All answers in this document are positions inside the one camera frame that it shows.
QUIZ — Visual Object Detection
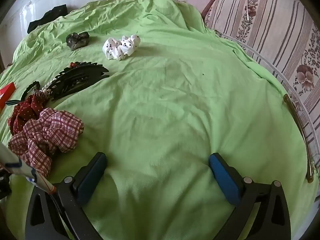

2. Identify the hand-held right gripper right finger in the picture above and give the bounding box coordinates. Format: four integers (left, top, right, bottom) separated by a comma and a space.
208, 152, 292, 240

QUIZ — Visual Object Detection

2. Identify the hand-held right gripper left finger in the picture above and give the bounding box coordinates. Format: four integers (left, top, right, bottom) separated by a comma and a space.
25, 152, 108, 240

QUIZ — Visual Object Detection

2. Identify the beaded necklace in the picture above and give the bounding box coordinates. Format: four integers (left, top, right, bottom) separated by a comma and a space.
35, 79, 55, 98

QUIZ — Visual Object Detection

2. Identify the red box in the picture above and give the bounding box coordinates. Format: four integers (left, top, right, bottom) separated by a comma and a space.
0, 82, 16, 110

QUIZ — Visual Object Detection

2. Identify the red plaid scrunchie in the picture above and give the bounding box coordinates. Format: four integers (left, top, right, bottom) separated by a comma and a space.
8, 107, 85, 178

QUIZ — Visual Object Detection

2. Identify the green bed sheet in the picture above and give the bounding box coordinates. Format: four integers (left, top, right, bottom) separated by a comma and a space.
0, 0, 315, 240

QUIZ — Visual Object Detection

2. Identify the red polka dot scrunchie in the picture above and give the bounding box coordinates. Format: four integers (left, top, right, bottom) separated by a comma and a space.
7, 94, 52, 135

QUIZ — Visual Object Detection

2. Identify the black hair claw clip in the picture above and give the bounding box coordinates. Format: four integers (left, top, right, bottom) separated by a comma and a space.
46, 62, 110, 102

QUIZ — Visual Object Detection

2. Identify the black wavy hair band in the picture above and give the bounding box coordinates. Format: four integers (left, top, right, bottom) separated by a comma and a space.
20, 80, 41, 102

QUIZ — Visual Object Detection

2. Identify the white polka dot scrunchie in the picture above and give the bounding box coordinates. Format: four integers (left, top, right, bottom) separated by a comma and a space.
102, 34, 141, 61

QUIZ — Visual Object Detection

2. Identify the dark green scrunchie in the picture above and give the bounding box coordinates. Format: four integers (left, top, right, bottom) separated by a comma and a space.
66, 31, 90, 51

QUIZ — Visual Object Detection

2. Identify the striped floral sofa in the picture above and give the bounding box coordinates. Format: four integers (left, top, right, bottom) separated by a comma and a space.
204, 0, 320, 170

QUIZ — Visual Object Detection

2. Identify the black cloth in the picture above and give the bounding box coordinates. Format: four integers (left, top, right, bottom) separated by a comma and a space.
27, 4, 68, 34

